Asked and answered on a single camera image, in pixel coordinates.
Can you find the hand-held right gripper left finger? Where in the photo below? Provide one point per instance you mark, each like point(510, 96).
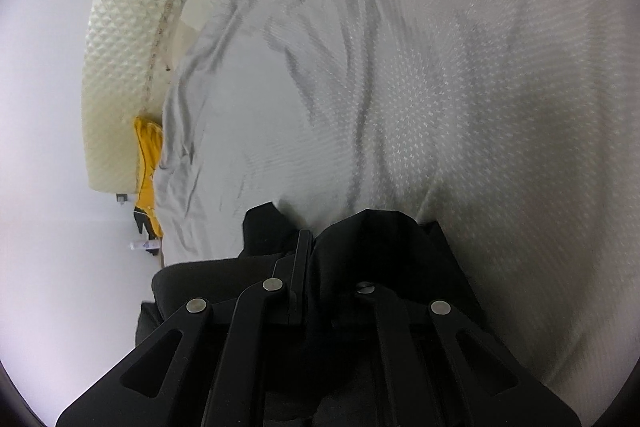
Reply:
point(300, 267)

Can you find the white bottle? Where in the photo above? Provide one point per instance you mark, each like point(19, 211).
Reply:
point(145, 246)

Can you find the cream quilted headboard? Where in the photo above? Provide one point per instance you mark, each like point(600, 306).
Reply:
point(125, 57)

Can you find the yellow crown pillow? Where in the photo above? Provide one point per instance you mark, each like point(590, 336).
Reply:
point(147, 157)

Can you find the black puffer jacket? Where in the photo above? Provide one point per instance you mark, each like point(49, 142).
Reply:
point(350, 247)

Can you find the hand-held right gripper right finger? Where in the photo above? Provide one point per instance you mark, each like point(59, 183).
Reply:
point(387, 327)

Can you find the bed with grey blanket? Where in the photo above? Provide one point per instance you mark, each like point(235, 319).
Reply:
point(400, 82)

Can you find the grey wall socket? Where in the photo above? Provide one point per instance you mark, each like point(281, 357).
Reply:
point(121, 197)

